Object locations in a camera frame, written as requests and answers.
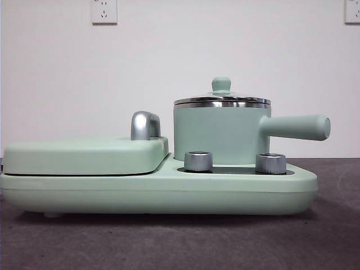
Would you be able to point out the glass lid with green knob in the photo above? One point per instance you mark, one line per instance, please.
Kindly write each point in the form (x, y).
(221, 84)

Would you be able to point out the silver control knob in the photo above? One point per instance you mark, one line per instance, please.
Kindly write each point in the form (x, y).
(271, 163)
(198, 161)

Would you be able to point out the green breakfast machine base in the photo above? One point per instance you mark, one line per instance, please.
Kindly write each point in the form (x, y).
(168, 191)

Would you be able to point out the green hinged griddle cover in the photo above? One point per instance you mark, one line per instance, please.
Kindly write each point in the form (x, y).
(84, 154)

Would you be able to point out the white wall outlet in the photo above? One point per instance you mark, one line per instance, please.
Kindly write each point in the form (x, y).
(353, 11)
(104, 12)

